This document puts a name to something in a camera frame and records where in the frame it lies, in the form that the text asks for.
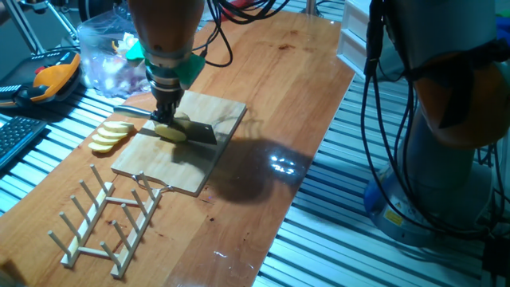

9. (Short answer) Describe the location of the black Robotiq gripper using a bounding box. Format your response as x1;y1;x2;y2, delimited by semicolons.
150;90;185;126

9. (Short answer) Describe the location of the steel cleaver knife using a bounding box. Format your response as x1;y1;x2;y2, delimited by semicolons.
113;104;218;146

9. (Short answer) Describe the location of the freshly cut potato slice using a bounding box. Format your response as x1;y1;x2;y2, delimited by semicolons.
154;123;187;144

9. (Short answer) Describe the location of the wooden cutting board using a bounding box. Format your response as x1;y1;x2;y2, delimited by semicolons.
110;90;247;197

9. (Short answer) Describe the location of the clear plastic bag of scraps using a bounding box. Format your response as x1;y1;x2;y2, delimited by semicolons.
75;11;152;99

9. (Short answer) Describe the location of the large glossy brown wooden board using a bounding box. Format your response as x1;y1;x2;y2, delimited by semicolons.
0;10;355;287

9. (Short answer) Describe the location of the orange black teach pendant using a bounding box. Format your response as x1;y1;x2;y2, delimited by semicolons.
0;49;83;109

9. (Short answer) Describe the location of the white red plastic bag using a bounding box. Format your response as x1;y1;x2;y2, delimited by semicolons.
222;0;256;11

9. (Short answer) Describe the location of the wooden peg dish rack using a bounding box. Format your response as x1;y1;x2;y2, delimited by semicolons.
47;163;163;279

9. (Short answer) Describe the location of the grey metal bar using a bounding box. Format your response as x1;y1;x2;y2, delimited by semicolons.
47;0;79;41
2;0;45;55

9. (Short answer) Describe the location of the black computer keyboard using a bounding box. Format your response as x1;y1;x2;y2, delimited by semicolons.
0;116;48;171

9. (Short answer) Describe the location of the blue plastic bag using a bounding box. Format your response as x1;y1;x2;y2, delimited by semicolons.
496;14;510;41

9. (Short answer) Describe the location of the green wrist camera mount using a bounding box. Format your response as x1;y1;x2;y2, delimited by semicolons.
126;39;206;89

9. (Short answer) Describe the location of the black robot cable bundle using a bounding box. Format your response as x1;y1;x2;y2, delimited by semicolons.
190;0;510;240

